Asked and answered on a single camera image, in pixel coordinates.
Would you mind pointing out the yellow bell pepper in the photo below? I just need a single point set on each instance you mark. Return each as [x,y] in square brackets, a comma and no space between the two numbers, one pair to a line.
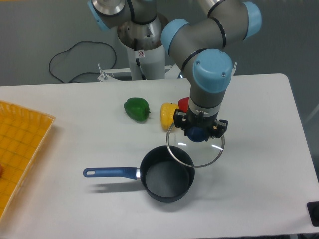
[166,115]

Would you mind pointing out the green bell pepper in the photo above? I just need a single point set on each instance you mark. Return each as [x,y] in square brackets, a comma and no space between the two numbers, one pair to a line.
[137,109]

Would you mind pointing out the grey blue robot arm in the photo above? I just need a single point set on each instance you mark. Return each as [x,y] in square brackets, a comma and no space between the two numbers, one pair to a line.
[196,49]

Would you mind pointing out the red bell pepper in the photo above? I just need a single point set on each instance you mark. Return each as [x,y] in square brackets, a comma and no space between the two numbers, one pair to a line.
[183,104]

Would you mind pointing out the dark saucepan blue handle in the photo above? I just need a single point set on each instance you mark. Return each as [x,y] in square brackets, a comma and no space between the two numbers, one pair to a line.
[164,179]

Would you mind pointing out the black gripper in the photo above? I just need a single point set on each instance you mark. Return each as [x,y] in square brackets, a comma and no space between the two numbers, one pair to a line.
[200,117]

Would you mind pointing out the glass lid blue knob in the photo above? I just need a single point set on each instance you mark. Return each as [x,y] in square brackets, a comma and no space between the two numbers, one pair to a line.
[190,153]

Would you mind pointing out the black device table corner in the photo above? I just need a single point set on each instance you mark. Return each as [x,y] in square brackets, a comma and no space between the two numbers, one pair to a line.
[313,210]

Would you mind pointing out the yellow plastic basket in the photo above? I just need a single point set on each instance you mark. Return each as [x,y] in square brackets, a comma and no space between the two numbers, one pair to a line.
[22,134]

